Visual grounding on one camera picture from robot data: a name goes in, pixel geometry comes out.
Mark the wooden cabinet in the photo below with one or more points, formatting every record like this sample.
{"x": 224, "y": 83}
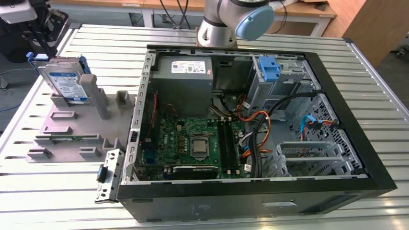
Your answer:
{"x": 377, "y": 24}

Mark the metal disk bay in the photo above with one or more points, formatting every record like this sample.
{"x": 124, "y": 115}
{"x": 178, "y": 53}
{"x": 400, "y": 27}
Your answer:
{"x": 307, "y": 143}

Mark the CPU socket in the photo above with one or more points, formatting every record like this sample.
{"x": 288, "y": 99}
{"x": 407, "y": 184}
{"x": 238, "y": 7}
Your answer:
{"x": 200, "y": 156}

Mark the silver CPU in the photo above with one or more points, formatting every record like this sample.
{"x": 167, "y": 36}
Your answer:
{"x": 200, "y": 146}

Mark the blue drive cage latch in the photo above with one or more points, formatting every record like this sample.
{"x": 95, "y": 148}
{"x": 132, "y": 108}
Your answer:
{"x": 270, "y": 69}

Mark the grey metal drive cage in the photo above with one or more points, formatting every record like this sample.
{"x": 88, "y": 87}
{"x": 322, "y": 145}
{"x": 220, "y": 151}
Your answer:
{"x": 266, "y": 93}

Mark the black RAM slot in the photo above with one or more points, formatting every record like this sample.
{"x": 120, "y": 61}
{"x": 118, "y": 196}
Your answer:
{"x": 235, "y": 146}
{"x": 224, "y": 146}
{"x": 231, "y": 146}

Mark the white framed desk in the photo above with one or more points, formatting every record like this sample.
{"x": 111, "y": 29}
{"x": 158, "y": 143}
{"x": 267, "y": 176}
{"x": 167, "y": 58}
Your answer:
{"x": 96, "y": 3}

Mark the grey power supply unit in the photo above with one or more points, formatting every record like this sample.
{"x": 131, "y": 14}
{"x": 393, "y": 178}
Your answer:
{"x": 182, "y": 95}

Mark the black waste bin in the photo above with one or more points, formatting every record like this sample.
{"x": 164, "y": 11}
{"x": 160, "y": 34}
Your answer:
{"x": 16, "y": 50}

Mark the green motherboard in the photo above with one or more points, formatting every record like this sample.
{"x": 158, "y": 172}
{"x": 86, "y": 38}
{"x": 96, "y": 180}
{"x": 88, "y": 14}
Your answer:
{"x": 174, "y": 134}

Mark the white silver wrist camera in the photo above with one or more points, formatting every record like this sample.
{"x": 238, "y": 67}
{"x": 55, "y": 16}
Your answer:
{"x": 18, "y": 12}

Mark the black open PC case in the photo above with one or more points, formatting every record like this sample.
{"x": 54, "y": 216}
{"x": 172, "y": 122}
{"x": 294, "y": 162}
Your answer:
{"x": 224, "y": 201}

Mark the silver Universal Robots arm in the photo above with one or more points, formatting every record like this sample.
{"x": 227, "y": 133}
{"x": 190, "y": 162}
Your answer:
{"x": 218, "y": 33}

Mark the grey parts rack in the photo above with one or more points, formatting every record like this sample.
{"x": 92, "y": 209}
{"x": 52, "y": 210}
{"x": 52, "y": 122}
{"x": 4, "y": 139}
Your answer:
{"x": 86, "y": 134}

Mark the wooden desk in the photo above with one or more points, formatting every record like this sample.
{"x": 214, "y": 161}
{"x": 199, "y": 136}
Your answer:
{"x": 303, "y": 10}

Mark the black graphics card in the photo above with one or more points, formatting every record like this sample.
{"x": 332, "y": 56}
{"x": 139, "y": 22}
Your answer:
{"x": 195, "y": 171}

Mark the hard disk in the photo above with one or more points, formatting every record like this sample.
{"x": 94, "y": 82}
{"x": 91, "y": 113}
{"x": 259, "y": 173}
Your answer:
{"x": 68, "y": 87}

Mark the blue VGA port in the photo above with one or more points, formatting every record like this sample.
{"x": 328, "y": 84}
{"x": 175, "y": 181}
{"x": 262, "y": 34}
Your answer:
{"x": 102, "y": 173}

